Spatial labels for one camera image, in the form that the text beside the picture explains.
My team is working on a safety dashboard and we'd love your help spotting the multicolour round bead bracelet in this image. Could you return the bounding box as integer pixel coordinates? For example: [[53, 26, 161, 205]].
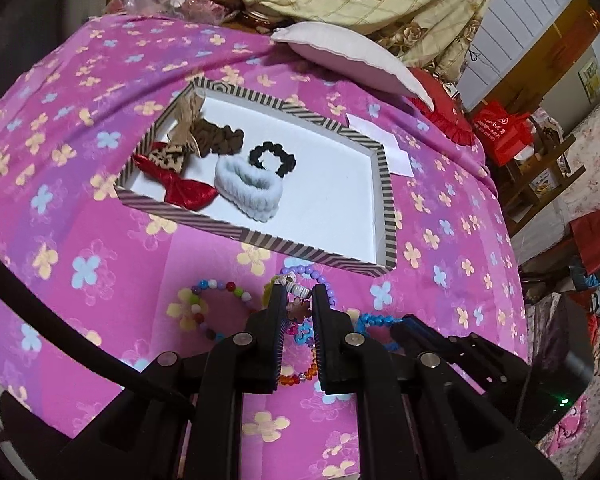
[[188, 278, 257, 343]]

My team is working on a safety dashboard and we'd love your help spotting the orange charm bead bracelet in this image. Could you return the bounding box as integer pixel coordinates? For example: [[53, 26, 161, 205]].
[[277, 297, 320, 388]]

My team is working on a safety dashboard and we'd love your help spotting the black cable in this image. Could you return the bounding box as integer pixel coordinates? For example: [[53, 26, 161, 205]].
[[0, 242, 152, 396]]

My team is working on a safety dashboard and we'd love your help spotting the leopard print bow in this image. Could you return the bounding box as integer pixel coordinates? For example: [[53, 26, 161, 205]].
[[147, 142, 188, 174]]

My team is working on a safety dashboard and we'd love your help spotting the red fringed cushion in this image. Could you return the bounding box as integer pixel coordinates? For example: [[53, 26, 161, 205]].
[[411, 67, 476, 146]]

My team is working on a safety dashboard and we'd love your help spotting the white paper sheet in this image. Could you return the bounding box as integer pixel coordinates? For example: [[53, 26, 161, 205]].
[[347, 114, 414, 178]]

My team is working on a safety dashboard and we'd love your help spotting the white pink pillow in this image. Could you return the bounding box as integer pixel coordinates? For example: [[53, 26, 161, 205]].
[[271, 22, 434, 110]]

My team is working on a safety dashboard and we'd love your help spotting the red shopping bag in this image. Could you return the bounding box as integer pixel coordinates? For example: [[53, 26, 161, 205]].
[[472, 101, 533, 167]]

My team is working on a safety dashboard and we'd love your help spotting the gold organza bow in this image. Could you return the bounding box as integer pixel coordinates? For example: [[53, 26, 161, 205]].
[[168, 91, 204, 156]]

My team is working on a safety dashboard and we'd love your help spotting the striped white tray box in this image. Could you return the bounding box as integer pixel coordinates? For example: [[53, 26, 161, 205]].
[[116, 77, 396, 276]]

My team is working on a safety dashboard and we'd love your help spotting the black scrunchie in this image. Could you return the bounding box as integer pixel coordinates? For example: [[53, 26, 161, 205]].
[[248, 141, 297, 179]]

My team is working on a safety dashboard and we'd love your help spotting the pink floral bedsheet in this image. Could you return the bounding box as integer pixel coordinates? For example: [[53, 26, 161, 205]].
[[0, 15, 528, 370]]

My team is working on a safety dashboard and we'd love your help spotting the blue bead bracelet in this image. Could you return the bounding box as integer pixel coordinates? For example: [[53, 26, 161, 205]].
[[354, 312, 406, 354]]

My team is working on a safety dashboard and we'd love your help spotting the light blue fluffy scrunchie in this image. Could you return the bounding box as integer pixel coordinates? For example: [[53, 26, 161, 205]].
[[214, 155, 283, 223]]

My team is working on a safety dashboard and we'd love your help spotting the purple bead bracelet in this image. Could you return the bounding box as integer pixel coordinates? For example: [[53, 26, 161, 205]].
[[279, 263, 338, 311]]

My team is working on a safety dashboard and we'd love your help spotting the brown scrunchie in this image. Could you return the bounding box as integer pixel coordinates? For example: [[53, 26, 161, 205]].
[[189, 119, 245, 157]]

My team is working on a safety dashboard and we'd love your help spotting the red satin bow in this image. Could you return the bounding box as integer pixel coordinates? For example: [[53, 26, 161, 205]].
[[132, 152, 219, 211]]

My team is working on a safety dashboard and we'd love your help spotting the wooden shelf rack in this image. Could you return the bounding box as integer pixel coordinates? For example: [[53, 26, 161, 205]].
[[498, 118, 585, 237]]

